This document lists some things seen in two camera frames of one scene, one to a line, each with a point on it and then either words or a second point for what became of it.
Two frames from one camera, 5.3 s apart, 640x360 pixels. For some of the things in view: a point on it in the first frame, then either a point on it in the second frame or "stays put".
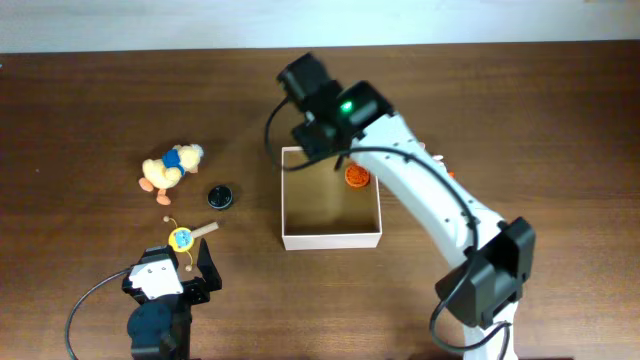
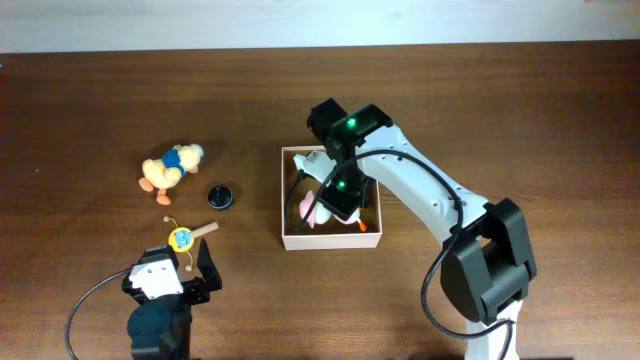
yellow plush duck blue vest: (165, 173) stays put
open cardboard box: (321, 210) stays put
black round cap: (219, 197) stays put
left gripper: (200, 290) stays put
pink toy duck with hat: (440, 159) to (321, 214)
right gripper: (311, 141) to (339, 204)
